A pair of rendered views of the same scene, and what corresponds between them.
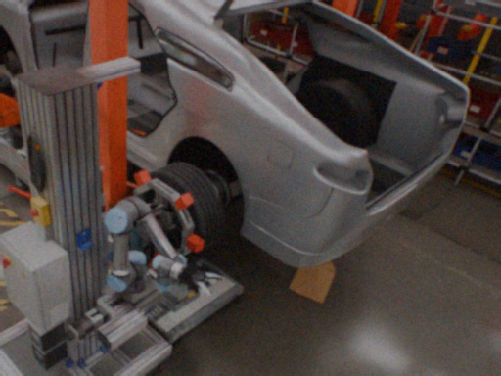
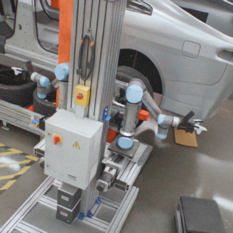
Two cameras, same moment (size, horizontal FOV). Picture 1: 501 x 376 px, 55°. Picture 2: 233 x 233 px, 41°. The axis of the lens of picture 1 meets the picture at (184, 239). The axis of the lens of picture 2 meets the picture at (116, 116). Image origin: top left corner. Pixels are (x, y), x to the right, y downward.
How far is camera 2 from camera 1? 1.27 m
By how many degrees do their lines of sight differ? 20
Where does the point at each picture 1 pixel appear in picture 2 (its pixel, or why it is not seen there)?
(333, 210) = (226, 78)
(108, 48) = not seen: outside the picture
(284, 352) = (194, 179)
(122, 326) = (130, 173)
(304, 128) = (206, 31)
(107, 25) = not seen: outside the picture
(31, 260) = (84, 131)
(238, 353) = (170, 186)
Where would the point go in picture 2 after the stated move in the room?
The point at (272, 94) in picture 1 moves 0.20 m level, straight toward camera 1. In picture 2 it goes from (179, 13) to (186, 19)
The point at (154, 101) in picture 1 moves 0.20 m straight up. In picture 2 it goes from (57, 38) to (57, 25)
